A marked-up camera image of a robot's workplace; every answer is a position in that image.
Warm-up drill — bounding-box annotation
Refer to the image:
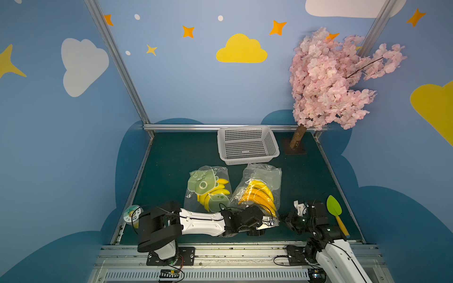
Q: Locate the aluminium front rail bed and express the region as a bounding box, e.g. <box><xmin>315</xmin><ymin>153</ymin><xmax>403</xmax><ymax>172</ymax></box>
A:
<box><xmin>87</xmin><ymin>241</ymin><xmax>395</xmax><ymax>283</ymax></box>

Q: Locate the clear zip-top bag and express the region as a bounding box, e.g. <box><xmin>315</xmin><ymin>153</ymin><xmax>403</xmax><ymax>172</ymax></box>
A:
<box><xmin>229</xmin><ymin>163</ymin><xmax>282</xmax><ymax>228</ymax></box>

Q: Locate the green toy shovel yellow handle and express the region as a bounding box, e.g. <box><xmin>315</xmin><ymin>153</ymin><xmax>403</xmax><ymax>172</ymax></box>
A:
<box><xmin>326</xmin><ymin>195</ymin><xmax>350</xmax><ymax>238</ymax></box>

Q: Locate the aluminium back frame rail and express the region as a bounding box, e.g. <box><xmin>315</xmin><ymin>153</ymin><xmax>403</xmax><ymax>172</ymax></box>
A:
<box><xmin>143</xmin><ymin>124</ymin><xmax>298</xmax><ymax>132</ymax></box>

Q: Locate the aluminium left frame rail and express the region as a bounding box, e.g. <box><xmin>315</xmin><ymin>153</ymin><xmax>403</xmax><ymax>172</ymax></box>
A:
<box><xmin>106</xmin><ymin>130</ymin><xmax>155</xmax><ymax>245</ymax></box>

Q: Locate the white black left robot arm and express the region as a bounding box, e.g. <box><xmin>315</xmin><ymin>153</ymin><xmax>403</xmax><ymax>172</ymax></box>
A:
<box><xmin>136</xmin><ymin>201</ymin><xmax>265</xmax><ymax>263</ymax></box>

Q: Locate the artificial pink blossom tree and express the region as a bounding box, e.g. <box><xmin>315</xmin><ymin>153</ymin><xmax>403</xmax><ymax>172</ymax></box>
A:
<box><xmin>289</xmin><ymin>27</ymin><xmax>406</xmax><ymax>130</ymax></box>

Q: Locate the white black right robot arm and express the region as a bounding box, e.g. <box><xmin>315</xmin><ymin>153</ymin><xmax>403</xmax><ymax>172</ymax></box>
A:
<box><xmin>284</xmin><ymin>200</ymin><xmax>372</xmax><ymax>283</ymax></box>

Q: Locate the yellow banana bunch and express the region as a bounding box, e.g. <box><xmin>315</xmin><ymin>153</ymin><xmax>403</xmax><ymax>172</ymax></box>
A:
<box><xmin>238</xmin><ymin>179</ymin><xmax>277</xmax><ymax>217</ymax></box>
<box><xmin>197</xmin><ymin>179</ymin><xmax>231</xmax><ymax>212</ymax></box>

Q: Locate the left circuit board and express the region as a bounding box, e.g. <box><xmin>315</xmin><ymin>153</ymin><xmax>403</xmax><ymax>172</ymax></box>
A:
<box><xmin>158</xmin><ymin>269</ymin><xmax>182</xmax><ymax>283</ymax></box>

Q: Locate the aluminium frame rail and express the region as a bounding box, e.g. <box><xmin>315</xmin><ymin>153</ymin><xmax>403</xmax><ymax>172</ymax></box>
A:
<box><xmin>143</xmin><ymin>124</ymin><xmax>298</xmax><ymax>132</ymax></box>
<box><xmin>106</xmin><ymin>130</ymin><xmax>155</xmax><ymax>245</ymax></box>

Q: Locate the white perforated plastic basket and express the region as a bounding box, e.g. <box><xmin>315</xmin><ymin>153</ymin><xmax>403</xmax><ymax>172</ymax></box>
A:
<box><xmin>217</xmin><ymin>125</ymin><xmax>280</xmax><ymax>166</ymax></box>

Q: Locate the dark square tree base plate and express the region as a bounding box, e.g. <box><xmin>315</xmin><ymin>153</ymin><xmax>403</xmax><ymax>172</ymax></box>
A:
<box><xmin>282</xmin><ymin>139</ymin><xmax>307</xmax><ymax>155</ymax></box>

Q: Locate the circuit board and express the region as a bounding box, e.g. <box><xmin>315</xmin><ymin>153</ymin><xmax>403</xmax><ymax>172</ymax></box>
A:
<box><xmin>308</xmin><ymin>269</ymin><xmax>327</xmax><ymax>283</ymax></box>
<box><xmin>158</xmin><ymin>269</ymin><xmax>182</xmax><ymax>283</ymax></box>

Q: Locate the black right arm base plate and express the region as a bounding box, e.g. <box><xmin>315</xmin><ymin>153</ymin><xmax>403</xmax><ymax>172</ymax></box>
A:
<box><xmin>285</xmin><ymin>245</ymin><xmax>310</xmax><ymax>266</ymax></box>

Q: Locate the green printed zip-top bag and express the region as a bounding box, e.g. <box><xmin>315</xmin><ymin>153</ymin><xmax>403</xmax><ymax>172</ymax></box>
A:
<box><xmin>184</xmin><ymin>166</ymin><xmax>232</xmax><ymax>213</ymax></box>

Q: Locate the right circuit board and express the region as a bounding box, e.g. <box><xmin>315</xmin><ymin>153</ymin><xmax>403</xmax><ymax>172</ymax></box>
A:
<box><xmin>308</xmin><ymin>269</ymin><xmax>327</xmax><ymax>283</ymax></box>

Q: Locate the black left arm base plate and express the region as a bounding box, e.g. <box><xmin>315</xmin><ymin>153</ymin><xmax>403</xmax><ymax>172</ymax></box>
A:
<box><xmin>146</xmin><ymin>246</ymin><xmax>196</xmax><ymax>267</ymax></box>

